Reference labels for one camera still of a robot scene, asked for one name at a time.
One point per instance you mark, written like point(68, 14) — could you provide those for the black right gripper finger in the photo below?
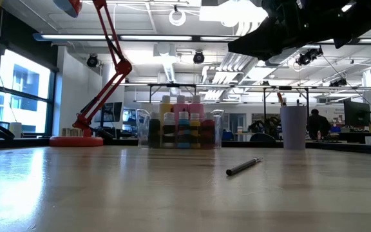
point(256, 45)

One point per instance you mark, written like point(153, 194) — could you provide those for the red small paint bottle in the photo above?
point(208, 135)

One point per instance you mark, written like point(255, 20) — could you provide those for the yellow large paint bottle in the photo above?
point(166, 108)

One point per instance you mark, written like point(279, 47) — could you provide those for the yellow small paint bottle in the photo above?
point(194, 138)

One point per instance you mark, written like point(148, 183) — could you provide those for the sky blue small paint bottle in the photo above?
point(183, 143)

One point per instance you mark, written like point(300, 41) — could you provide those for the white small paint bottle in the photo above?
point(169, 135)

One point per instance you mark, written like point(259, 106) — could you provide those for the green small paint bottle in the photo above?
point(154, 135)

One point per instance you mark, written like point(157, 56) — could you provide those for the black distant robot arm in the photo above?
point(266, 124)

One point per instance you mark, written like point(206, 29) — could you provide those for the lavender paper cup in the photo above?
point(293, 129)

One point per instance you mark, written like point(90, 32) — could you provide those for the dark blue chair back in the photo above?
point(262, 137)

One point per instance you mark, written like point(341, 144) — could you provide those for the blue storage crate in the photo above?
point(229, 135)

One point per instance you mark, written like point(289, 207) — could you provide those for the person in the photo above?
point(317, 125)

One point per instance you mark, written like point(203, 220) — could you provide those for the black computer monitor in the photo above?
point(356, 112)

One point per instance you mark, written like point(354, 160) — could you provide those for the black office desk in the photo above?
point(362, 135)

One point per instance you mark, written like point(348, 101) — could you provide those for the clear plastic organizer bin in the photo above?
point(143, 129)

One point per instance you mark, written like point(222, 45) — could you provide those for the long ceiling light strip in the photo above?
point(76, 37)

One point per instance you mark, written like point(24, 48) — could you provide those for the beige small blocks row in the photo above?
point(72, 132)

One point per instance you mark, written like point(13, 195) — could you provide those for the red desk lamp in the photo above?
point(76, 141)

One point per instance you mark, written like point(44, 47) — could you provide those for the large window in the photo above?
point(24, 90)

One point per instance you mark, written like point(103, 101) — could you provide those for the white canister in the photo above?
point(15, 129)

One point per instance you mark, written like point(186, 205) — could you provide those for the silver ventilation duct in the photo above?
point(282, 58)

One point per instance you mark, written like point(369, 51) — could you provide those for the black ceiling camera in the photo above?
point(92, 60)
point(198, 57)

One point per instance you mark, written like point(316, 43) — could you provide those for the black aluminium table frame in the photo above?
point(349, 149)

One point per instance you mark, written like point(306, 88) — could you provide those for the dark wall screen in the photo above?
point(109, 111)

